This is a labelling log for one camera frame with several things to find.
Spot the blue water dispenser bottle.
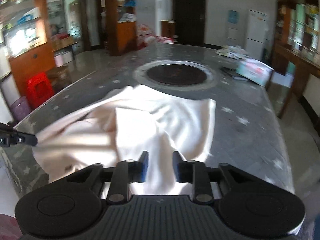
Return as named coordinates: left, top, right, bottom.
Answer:
left=228, top=10, right=239, bottom=25

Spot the pastel tissue box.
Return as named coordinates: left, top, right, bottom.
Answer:
left=236, top=59, right=274, bottom=87

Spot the red plastic stool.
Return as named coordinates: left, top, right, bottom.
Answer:
left=26, top=72, right=55, bottom=109

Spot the right wooden shelf cabinet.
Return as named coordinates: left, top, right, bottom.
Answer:
left=271, top=0, right=319, bottom=119

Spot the pink patterned play tent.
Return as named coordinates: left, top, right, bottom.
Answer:
left=137, top=24, right=174, bottom=49

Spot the cardboard box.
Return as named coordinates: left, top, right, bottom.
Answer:
left=52, top=36, right=75, bottom=51

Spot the white refrigerator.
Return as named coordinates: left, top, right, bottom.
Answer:
left=245, top=10, right=268, bottom=61

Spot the wooden shelf cabinet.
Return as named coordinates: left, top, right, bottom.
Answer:
left=271, top=0, right=319, bottom=119
left=105, top=0, right=137, bottom=56

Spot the crumpled patterned cloth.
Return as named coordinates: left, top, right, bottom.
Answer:
left=216, top=46, right=248, bottom=60

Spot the round black induction cooktop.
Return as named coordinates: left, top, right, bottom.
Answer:
left=133, top=60, right=219, bottom=91

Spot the centre wooden shelf cabinet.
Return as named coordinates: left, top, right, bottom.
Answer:
left=105, top=0, right=137, bottom=56

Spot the purple waste basket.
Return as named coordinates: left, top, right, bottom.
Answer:
left=10, top=96, right=31, bottom=121

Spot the black flat item on table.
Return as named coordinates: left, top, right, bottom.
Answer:
left=220, top=67, right=241, bottom=79

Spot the dark wooden door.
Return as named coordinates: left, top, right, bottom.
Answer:
left=172, top=0, right=206, bottom=46

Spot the left wooden display cabinet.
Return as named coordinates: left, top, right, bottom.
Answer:
left=1, top=0, right=56, bottom=96

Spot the grey star quilted table cover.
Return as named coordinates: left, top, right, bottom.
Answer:
left=1, top=43, right=294, bottom=197

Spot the white garment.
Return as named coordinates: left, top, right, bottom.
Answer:
left=33, top=85, right=216, bottom=195

